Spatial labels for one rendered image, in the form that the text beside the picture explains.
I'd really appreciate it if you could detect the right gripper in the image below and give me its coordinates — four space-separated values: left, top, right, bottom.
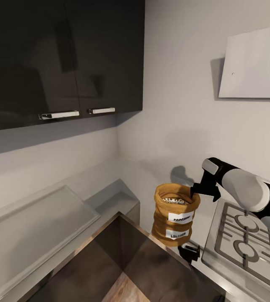
190 180 221 202

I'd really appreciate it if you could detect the popcorn bag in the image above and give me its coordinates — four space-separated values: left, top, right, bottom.
154 183 201 226

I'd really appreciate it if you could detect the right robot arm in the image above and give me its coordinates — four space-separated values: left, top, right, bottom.
190 157 270 230

